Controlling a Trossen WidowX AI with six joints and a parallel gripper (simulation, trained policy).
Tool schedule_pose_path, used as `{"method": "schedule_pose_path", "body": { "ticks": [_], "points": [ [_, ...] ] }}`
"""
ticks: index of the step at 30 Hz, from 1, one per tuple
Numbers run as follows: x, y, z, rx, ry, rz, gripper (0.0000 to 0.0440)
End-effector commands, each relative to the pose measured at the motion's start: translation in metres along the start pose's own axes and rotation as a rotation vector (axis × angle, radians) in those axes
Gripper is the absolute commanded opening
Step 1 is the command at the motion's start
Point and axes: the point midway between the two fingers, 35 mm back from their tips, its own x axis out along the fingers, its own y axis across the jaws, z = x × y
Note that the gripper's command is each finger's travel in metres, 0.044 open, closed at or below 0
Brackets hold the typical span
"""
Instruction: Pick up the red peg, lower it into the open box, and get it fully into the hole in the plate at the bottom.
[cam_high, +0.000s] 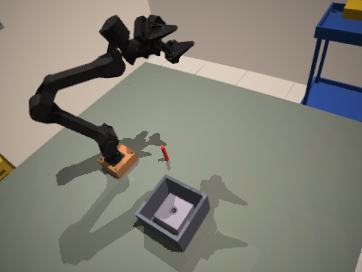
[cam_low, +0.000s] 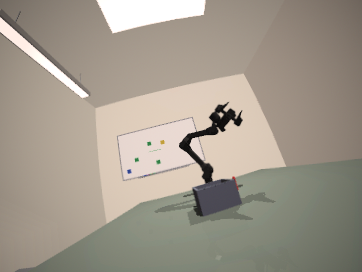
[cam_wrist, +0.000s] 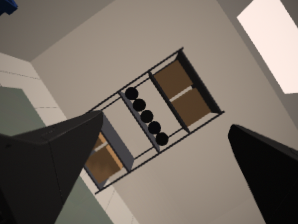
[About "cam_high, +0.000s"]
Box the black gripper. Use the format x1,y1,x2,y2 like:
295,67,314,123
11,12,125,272
132,15,194,64

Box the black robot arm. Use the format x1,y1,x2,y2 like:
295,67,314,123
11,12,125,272
29,15,139,167

